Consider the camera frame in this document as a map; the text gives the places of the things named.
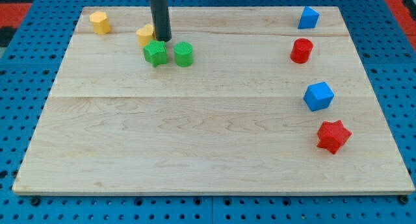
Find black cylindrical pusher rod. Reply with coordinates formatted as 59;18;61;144
149;0;172;42

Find yellow heart block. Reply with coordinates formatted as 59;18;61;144
136;24;155;47

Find green star block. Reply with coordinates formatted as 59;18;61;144
143;40;167;68

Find green cylinder block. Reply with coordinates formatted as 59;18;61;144
174;42;194;67

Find yellow hexagon block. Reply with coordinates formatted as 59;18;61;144
89;11;111;35

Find light wooden board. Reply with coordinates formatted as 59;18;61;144
12;6;415;196

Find red cylinder block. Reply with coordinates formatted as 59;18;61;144
290;38;313;64

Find blue triangle block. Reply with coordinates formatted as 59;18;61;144
298;6;320;29

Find blue cube block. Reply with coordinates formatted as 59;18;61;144
303;82;335;112

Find red star block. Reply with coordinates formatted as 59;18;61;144
317;120;352;155

